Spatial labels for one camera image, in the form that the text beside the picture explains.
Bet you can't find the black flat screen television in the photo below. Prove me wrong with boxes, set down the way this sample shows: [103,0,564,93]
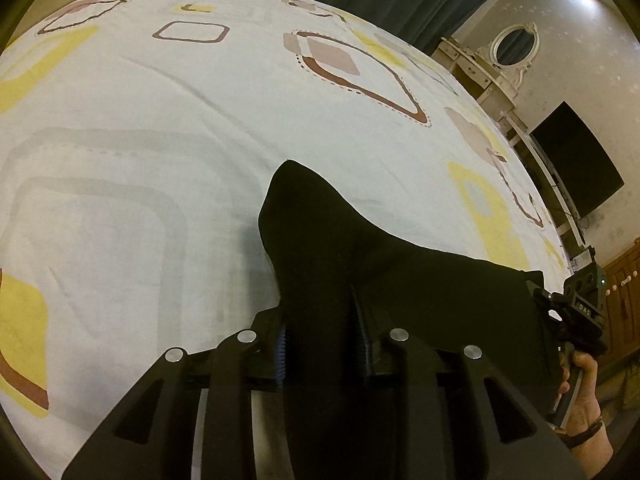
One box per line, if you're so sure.
[529,101,626,218]

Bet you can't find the black pants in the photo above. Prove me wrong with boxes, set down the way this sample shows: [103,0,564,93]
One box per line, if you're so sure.
[257,159,563,480]

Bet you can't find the white oval vanity mirror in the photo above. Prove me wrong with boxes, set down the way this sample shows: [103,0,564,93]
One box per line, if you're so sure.
[490,22,541,68]

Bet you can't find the person's right forearm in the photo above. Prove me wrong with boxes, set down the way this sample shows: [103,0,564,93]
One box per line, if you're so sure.
[570,432,617,480]

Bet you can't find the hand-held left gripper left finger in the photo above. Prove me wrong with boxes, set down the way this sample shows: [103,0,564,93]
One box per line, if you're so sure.
[60,307,291,480]

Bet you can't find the person's right hand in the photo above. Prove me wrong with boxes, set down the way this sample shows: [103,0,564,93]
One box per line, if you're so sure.
[552,350,603,433]

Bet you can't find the white dressing table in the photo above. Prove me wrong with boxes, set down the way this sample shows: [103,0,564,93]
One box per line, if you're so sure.
[430,35,526,116]

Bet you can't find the dark wristband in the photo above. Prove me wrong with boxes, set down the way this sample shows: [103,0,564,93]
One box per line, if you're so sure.
[562,419,607,448]

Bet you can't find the bed with patterned sheet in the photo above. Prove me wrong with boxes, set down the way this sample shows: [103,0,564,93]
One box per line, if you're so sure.
[0,0,571,480]

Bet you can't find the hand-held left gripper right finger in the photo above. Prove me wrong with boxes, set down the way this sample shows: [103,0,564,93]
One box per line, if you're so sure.
[351,287,588,480]

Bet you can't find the wooden cabinet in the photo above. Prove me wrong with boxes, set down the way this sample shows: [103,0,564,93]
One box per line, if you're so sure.
[600,240,640,411]

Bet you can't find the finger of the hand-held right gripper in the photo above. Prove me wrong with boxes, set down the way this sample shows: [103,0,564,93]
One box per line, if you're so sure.
[531,284,567,322]

